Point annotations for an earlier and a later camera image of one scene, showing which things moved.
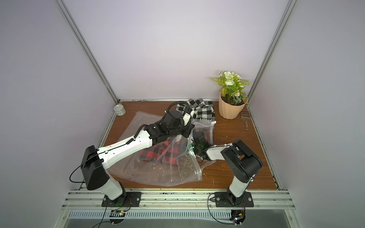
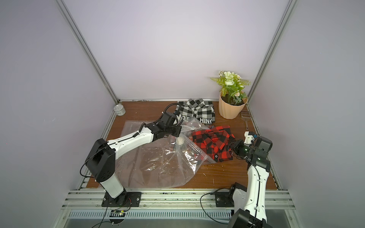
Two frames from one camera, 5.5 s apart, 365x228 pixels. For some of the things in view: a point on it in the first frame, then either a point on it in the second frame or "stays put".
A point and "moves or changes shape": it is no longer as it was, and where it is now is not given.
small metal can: [120, 109] stays put
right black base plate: [227, 199] stays put
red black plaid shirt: [168, 152] -> [215, 142]
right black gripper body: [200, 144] -> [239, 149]
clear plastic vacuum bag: [170, 162] moves or changes shape
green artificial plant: [232, 85] stays put
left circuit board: [117, 213] stays put
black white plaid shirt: [199, 109] stays put
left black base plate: [125, 199] stays put
